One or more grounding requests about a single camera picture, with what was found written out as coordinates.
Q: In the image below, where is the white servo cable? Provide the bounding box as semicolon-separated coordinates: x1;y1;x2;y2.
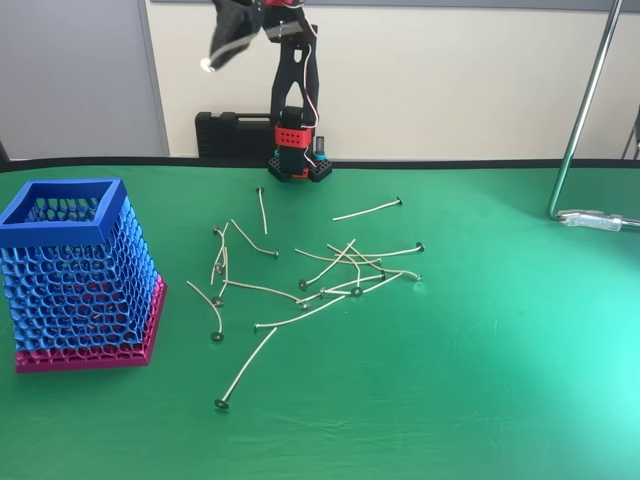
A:
292;42;321;171

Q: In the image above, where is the black perforated arm base plate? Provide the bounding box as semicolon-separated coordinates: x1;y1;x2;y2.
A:
267;154;334;184

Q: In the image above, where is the blue and magenta lattice basket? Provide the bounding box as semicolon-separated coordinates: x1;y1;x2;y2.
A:
0;178;168;374

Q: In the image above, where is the chrome tube stand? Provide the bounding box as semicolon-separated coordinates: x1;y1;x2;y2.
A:
546;0;640;226

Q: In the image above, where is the silver carabiner clip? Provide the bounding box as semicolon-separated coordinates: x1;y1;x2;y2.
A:
558;209;640;233

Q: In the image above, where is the green cloth with black rim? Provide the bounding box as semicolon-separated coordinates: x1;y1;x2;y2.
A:
0;157;640;480

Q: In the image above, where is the black plastic tool case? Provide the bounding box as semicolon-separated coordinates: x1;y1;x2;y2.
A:
194;110;279;160

